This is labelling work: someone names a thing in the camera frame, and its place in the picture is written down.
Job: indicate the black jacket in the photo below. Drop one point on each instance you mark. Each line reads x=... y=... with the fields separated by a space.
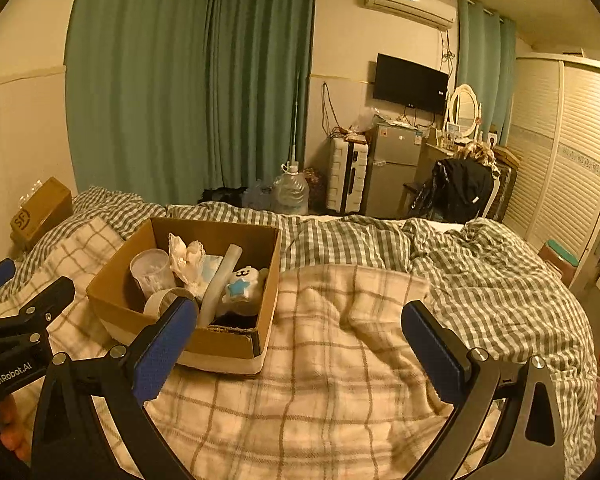
x=457 y=190

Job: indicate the white tape roll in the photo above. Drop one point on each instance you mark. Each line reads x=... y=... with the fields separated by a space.
x=160 y=300

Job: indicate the dark patterned bag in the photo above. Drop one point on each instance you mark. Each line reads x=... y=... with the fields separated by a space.
x=315 y=187

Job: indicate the white plastic tube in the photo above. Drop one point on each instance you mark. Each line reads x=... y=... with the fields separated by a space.
x=222 y=280

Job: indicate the black wall television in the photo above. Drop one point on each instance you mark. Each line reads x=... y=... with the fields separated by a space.
x=410 y=82

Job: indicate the white gauze cloth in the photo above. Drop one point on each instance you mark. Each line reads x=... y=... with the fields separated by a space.
x=185 y=260

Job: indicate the light blue tissue pack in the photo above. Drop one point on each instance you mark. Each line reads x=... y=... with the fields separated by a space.
x=212 y=270

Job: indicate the clear water jug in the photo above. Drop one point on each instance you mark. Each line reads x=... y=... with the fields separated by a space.
x=290 y=192

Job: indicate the stool with green top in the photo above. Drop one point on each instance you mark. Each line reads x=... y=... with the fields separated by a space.
x=560 y=257

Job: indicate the dark wooden stool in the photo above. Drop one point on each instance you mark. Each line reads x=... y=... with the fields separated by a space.
x=410 y=195

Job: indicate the green checked duvet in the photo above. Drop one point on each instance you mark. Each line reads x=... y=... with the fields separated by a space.
x=490 y=285

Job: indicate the wooden dressing table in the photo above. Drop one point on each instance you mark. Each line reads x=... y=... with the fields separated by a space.
x=430 y=157

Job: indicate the white bear toy blue star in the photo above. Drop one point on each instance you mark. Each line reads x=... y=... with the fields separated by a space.
x=242 y=287

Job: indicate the white suitcase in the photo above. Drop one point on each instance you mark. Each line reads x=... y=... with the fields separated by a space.
x=345 y=175

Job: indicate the white slatted wardrobe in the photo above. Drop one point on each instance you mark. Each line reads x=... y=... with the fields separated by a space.
x=565 y=160

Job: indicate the wide green curtain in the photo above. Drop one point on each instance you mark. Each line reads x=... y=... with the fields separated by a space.
x=180 y=80

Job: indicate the silver fridge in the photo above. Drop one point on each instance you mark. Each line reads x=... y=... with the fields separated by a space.
x=390 y=175

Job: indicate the small printed cardboard box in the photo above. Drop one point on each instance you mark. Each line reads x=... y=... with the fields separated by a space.
x=42 y=212

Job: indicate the white oval mirror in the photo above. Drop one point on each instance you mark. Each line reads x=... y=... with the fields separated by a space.
x=464 y=107

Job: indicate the crumpled plastic bag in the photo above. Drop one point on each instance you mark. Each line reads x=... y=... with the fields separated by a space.
x=365 y=121

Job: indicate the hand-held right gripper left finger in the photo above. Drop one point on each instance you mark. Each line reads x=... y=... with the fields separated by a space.
x=166 y=355

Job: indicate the white air conditioner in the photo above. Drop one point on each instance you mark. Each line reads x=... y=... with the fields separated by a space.
x=410 y=4

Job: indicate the narrow green curtain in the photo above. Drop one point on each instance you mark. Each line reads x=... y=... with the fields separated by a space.
x=485 y=70

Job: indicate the black floor bag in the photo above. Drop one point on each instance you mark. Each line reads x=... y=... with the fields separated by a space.
x=222 y=196

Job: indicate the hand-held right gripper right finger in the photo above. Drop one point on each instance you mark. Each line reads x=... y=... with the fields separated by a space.
x=432 y=355

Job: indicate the thin metal pole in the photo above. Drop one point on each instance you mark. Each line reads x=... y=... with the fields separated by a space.
x=295 y=115

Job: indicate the clear plastic bag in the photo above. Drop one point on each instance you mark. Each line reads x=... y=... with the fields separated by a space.
x=257 y=195

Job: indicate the brown suitcase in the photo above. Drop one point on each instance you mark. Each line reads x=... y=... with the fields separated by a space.
x=505 y=190

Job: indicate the beige plaid blanket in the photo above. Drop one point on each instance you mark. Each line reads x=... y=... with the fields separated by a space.
x=330 y=360

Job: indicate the person's left hand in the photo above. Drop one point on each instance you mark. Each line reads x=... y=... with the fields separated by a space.
x=15 y=430

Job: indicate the patterned scarf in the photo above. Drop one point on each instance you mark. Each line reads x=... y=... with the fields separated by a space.
x=475 y=154

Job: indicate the clear plastic cup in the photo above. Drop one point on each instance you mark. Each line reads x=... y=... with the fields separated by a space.
x=150 y=272

